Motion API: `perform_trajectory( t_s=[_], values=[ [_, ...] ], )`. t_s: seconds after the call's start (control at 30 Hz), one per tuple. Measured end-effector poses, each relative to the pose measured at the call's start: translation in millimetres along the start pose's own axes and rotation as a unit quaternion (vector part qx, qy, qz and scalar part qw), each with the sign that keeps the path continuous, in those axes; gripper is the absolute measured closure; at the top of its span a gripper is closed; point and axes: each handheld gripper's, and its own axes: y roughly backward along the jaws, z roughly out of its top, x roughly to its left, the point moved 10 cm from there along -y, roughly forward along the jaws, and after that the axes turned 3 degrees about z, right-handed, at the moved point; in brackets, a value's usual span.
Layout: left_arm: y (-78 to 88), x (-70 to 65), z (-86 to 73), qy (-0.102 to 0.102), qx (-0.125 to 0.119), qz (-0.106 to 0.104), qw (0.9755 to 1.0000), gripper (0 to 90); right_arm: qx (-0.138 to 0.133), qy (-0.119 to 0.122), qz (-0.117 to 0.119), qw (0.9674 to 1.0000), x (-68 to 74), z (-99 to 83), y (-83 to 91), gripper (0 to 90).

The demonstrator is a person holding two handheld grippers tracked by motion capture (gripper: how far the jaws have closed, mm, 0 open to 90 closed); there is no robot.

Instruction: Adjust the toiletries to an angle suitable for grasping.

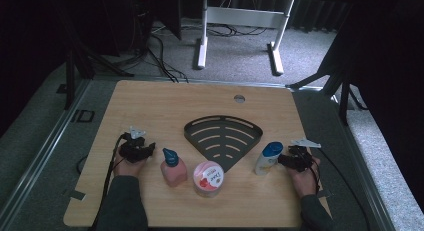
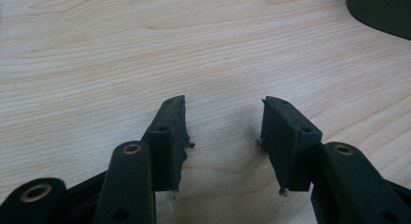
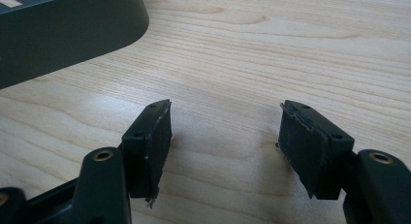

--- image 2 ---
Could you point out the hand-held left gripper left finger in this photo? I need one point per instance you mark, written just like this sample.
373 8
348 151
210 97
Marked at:
168 143

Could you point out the dark tray with dashed lines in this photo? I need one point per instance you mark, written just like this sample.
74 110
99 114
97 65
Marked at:
384 10

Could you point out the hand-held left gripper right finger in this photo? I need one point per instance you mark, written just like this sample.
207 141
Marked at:
290 146

